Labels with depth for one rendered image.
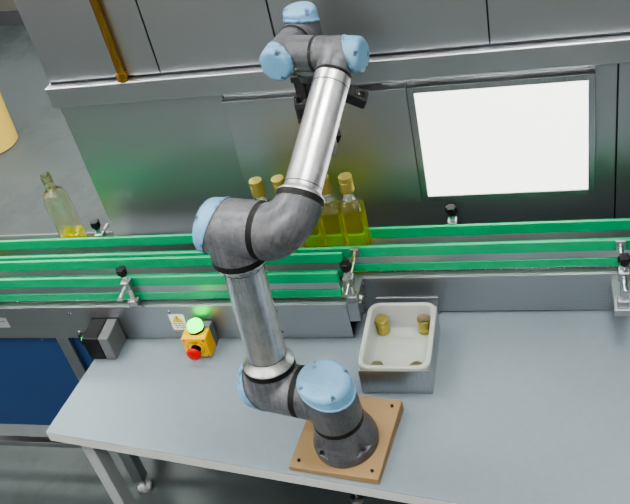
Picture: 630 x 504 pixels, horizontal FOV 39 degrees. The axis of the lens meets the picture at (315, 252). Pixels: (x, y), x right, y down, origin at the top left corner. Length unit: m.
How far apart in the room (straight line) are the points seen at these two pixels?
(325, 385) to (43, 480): 1.68
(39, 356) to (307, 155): 1.33
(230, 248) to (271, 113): 0.62
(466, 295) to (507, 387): 0.28
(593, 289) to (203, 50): 1.12
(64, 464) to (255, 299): 1.70
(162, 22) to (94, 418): 1.01
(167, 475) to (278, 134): 1.38
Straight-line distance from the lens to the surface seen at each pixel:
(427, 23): 2.09
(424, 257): 2.24
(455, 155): 2.24
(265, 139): 2.29
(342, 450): 1.99
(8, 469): 3.47
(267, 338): 1.86
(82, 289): 2.48
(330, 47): 1.80
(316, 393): 1.87
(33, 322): 2.63
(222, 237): 1.70
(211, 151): 2.40
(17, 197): 4.91
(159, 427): 2.27
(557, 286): 2.26
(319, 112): 1.74
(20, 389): 2.94
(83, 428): 2.36
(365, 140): 2.24
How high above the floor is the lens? 2.37
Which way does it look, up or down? 39 degrees down
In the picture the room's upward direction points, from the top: 14 degrees counter-clockwise
